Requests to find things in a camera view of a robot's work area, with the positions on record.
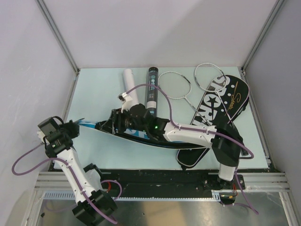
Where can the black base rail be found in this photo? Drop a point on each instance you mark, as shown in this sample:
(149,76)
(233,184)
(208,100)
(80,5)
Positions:
(172,184)

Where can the white racket right rear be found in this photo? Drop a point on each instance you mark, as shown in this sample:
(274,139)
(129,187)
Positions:
(204,74)

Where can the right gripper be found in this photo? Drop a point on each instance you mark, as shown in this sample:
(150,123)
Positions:
(119,117)

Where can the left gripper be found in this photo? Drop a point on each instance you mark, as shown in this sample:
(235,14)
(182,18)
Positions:
(74,126)

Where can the left aluminium frame post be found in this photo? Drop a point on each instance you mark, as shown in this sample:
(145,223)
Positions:
(57,34)

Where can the white racket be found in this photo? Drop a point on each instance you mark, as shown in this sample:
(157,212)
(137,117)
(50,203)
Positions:
(178,87)
(204,74)

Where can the aluminium frame post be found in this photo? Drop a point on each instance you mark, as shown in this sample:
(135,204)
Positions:
(279,4)
(57,34)

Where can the right aluminium frame post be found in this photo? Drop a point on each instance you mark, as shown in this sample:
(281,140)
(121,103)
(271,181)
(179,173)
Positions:
(279,4)

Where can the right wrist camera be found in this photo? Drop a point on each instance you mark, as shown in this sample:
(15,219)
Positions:
(127,101)

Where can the white shuttlecock tube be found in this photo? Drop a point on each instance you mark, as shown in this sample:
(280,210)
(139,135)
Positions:
(129,84)

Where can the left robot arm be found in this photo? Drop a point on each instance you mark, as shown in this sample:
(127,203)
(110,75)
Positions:
(93,204)

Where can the blue racket cover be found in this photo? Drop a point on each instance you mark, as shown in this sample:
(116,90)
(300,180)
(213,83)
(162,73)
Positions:
(173,138)

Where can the white racket centre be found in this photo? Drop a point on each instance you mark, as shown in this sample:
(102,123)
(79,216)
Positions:
(178,87)

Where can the black shuttlecock tube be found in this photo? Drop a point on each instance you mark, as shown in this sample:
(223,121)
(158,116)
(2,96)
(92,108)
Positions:
(151,92)

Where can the black racket cover gold script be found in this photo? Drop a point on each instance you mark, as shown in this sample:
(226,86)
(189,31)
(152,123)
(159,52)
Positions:
(235,97)

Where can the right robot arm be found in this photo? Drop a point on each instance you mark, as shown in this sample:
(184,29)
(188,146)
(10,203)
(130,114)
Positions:
(226,144)

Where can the black racket cover front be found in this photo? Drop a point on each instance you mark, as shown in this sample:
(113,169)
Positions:
(210,106)

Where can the light green table mat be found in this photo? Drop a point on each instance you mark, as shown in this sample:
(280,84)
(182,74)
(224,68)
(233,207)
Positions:
(96,94)

